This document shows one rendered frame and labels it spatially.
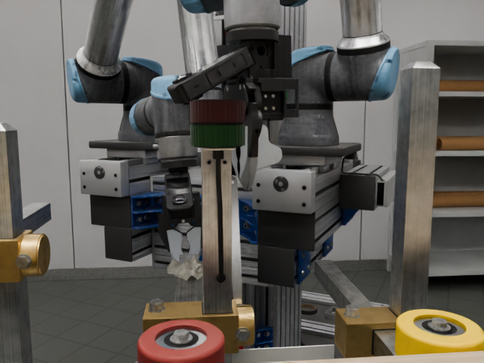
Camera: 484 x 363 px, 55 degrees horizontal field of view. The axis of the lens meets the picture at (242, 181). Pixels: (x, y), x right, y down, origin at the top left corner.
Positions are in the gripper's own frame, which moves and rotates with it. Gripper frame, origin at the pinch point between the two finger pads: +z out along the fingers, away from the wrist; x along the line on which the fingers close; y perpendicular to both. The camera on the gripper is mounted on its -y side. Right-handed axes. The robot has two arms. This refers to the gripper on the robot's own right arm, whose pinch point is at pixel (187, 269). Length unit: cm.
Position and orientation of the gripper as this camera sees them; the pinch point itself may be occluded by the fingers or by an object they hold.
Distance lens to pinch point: 87.5
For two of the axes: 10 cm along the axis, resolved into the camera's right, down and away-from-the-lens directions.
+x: -9.9, 0.9, -1.5
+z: 0.8, 10.0, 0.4
